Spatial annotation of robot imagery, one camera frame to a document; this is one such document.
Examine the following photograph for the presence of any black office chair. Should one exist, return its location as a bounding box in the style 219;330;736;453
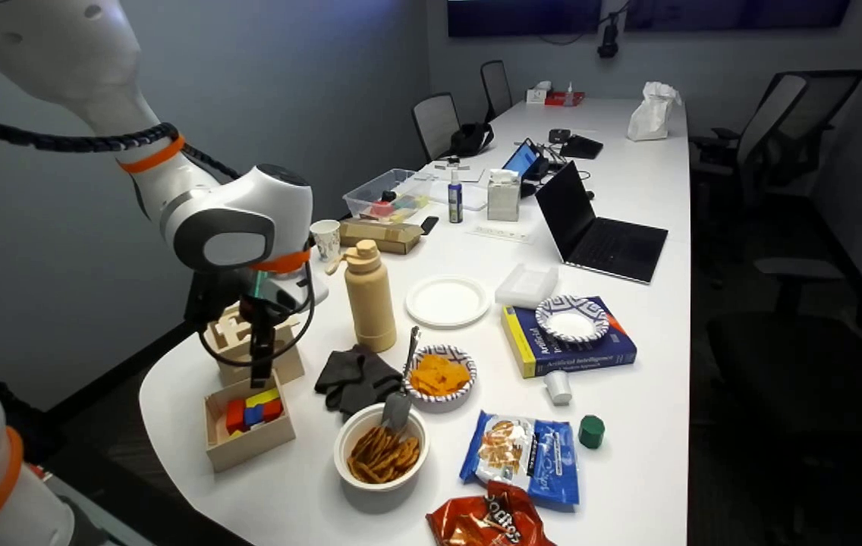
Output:
411;93;457;157

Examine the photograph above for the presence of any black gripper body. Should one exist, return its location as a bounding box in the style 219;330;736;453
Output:
185;271;309;328

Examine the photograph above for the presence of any white tissue box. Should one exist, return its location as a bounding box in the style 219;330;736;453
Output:
485;171;520;223

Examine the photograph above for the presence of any patterned paper cup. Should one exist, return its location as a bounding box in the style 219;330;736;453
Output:
309;219;339;260

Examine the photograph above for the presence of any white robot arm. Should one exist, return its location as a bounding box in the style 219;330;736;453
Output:
0;0;311;388

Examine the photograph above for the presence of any metal spoon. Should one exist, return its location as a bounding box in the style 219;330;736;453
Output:
381;330;418;435

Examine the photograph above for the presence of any blue yellow book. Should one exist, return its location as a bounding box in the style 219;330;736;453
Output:
499;295;637;379

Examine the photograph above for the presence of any clear plastic container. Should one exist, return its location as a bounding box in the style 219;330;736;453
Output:
494;265;559;310

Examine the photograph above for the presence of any white bowl of pretzels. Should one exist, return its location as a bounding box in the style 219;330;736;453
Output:
334;403;427;494

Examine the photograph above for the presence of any white plastic lid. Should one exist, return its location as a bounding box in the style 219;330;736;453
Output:
407;279;491;330

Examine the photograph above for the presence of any small bottle blue label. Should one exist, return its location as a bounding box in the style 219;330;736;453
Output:
445;171;465;226

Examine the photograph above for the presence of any red Doritos chip bag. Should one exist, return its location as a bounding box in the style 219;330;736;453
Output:
425;481;556;546

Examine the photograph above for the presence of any tan water bottle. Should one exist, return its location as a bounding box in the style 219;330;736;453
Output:
324;241;397;351

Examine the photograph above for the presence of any white plastic bag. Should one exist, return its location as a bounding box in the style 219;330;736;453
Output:
626;82;680;142

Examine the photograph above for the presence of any wooden shape sorter box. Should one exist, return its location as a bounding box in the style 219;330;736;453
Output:
200;301;305;391

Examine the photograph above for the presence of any black laptop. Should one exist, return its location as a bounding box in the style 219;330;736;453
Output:
537;163;666;282

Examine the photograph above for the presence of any brown wooden block box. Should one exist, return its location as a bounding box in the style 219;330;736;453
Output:
206;385;293;474

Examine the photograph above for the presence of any blue snack bag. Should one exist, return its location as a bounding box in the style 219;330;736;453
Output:
457;414;578;509

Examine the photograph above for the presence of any dark grey cloth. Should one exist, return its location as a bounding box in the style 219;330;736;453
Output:
314;345;404;419

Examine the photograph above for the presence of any clear bin with items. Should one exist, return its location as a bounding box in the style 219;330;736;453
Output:
342;168;430;226

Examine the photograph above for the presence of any orange cube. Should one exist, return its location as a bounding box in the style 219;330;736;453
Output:
223;400;245;435

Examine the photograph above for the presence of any small white cup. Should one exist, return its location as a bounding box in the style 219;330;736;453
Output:
545;369;574;408

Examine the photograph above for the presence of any patterned paper bowl of chips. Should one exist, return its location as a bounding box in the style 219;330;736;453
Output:
404;345;472;403

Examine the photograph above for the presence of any tablet with blue screen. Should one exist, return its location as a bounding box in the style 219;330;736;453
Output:
504;141;545;180

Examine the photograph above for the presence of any green bottle cap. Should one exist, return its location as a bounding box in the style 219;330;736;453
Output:
578;417;605;448

